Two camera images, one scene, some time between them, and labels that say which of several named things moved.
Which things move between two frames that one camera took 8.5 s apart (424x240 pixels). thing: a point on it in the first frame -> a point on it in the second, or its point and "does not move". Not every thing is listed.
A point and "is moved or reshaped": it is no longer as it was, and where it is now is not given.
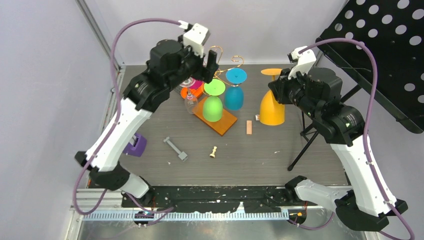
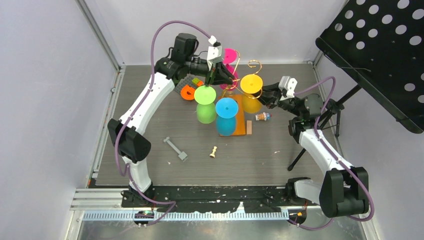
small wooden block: [249, 127] does not move
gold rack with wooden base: [227, 121] -> [240, 126]
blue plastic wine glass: [234, 96] -> [226, 110]
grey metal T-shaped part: [182, 155] does not move
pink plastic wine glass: [197, 84] -> [229, 56]
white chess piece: [212, 155] does not move
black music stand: [394, 30] does not move
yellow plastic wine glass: [271, 113] -> [251, 84]
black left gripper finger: [212, 66] -> [229, 73]
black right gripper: [279, 87] -> [270, 99]
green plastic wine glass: [212, 110] is moved or reshaped
